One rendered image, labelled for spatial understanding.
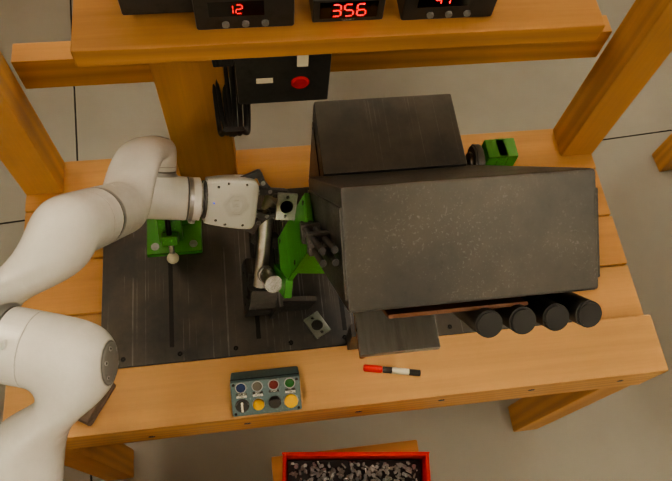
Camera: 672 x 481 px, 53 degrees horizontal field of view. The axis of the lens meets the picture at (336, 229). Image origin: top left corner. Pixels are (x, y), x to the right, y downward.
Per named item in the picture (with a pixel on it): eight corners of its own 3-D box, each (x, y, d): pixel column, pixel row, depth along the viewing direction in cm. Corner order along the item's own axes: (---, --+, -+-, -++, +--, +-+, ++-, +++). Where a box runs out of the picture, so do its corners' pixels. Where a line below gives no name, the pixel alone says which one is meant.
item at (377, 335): (437, 351, 135) (440, 347, 132) (358, 359, 133) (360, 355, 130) (405, 181, 151) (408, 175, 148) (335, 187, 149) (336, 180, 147)
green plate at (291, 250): (318, 288, 144) (352, 247, 127) (281, 288, 141) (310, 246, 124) (313, 239, 149) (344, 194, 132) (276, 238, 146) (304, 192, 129)
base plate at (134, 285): (569, 324, 163) (572, 321, 161) (102, 372, 150) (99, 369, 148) (527, 173, 180) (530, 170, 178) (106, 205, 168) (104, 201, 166)
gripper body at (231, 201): (197, 230, 127) (255, 232, 131) (202, 179, 124) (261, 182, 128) (192, 217, 134) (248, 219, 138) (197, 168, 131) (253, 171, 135)
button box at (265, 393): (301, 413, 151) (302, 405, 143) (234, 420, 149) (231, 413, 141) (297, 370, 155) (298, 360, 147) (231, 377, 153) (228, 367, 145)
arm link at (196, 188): (186, 228, 126) (203, 229, 127) (190, 183, 123) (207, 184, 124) (182, 214, 133) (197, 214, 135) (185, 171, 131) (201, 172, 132)
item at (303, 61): (328, 101, 129) (333, 49, 115) (238, 107, 127) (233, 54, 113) (320, 50, 134) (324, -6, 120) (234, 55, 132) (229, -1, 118)
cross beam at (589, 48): (596, 57, 159) (613, 31, 151) (25, 89, 145) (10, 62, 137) (590, 41, 162) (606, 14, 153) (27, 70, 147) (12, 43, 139)
